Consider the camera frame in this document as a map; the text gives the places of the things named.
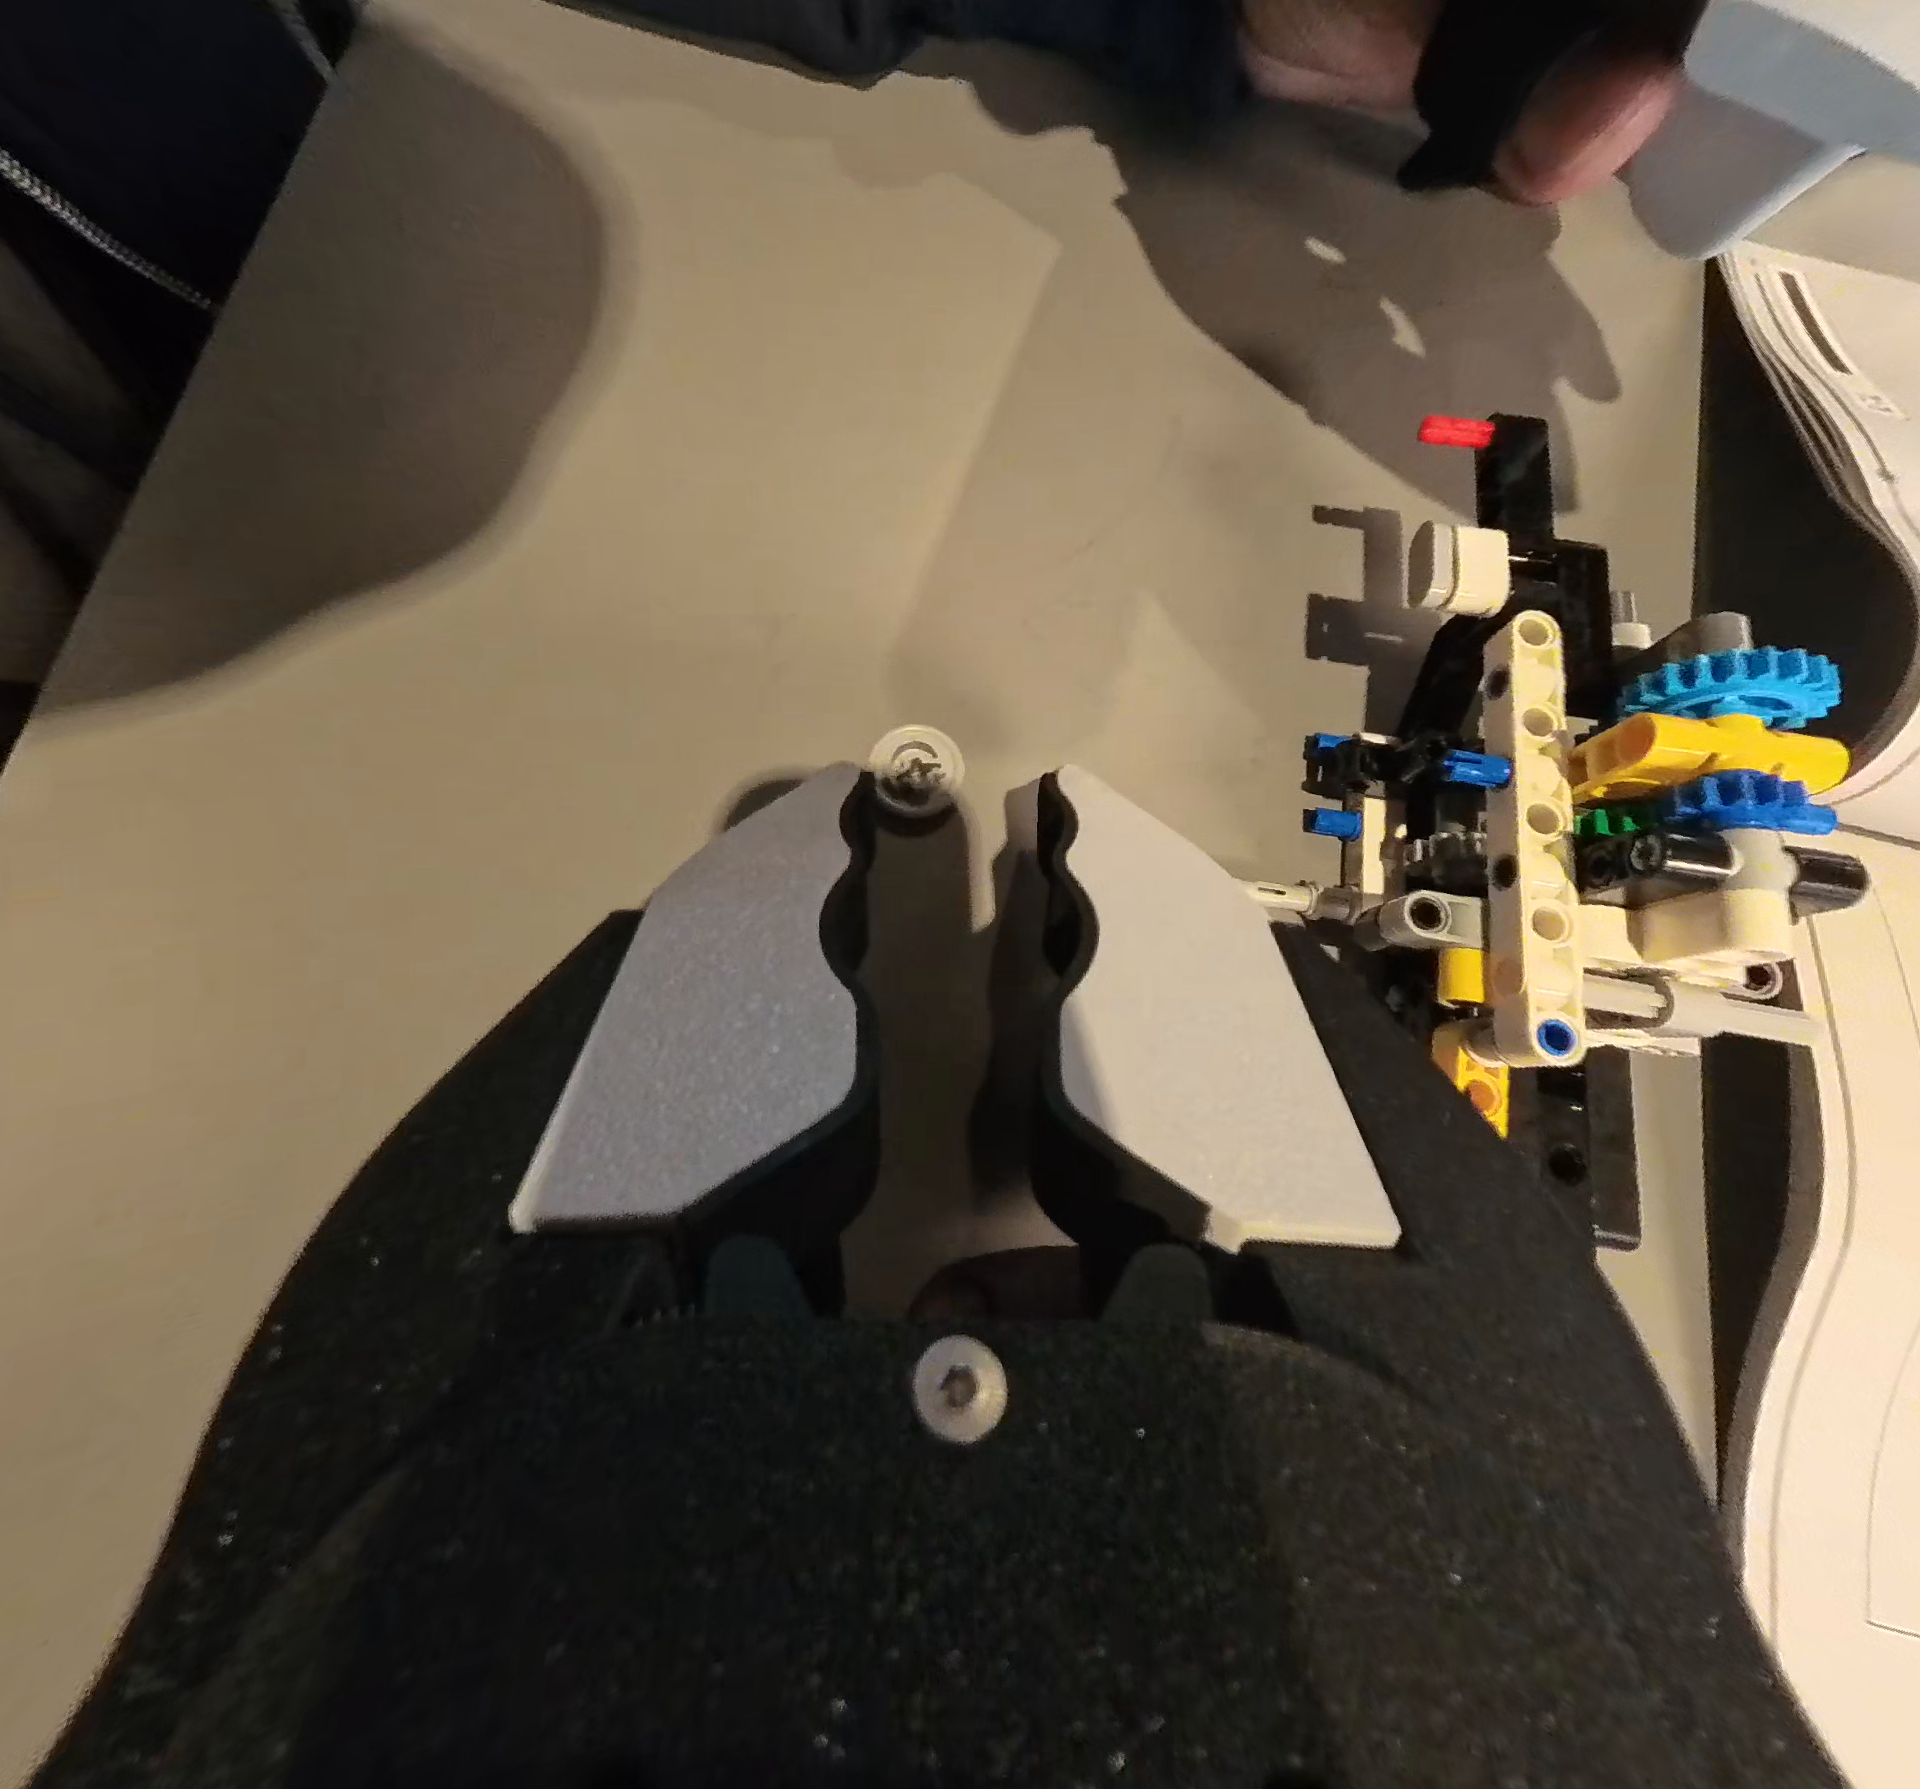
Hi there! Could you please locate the lego instruction booklet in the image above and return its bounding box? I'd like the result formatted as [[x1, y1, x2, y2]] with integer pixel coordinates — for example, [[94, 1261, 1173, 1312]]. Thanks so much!
[[1711, 245, 1920, 1648]]

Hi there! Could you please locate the partly built lego model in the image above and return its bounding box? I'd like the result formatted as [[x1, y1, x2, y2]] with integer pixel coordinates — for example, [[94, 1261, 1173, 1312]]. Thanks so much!
[[1297, 412, 1874, 1254]]

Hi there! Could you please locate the person's left hand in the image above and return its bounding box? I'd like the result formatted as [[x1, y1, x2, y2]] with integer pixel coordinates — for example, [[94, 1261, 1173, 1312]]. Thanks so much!
[[1242, 0, 1686, 212]]

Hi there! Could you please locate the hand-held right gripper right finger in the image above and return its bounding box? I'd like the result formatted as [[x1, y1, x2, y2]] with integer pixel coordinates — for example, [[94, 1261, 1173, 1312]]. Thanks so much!
[[1032, 763, 1408, 1257]]

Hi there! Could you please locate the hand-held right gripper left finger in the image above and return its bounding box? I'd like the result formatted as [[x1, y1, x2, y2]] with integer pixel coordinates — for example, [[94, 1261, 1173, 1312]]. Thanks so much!
[[507, 763, 882, 1231]]

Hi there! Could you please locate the grey lego pulley wheel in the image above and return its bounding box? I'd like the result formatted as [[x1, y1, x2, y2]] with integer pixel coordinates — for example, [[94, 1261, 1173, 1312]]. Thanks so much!
[[870, 723, 965, 816]]

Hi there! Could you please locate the yellow lego beam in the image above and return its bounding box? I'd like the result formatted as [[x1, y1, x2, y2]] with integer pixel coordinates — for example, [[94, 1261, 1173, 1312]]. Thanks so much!
[[1430, 1021, 1514, 1144]]

